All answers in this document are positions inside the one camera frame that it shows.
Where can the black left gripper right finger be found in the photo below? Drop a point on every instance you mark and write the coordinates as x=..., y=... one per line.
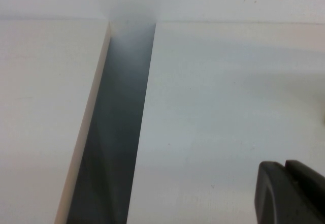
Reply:
x=312, y=196

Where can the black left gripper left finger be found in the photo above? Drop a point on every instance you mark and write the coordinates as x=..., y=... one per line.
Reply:
x=274, y=198

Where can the white adjacent table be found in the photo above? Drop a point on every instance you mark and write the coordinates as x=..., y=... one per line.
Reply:
x=38, y=107

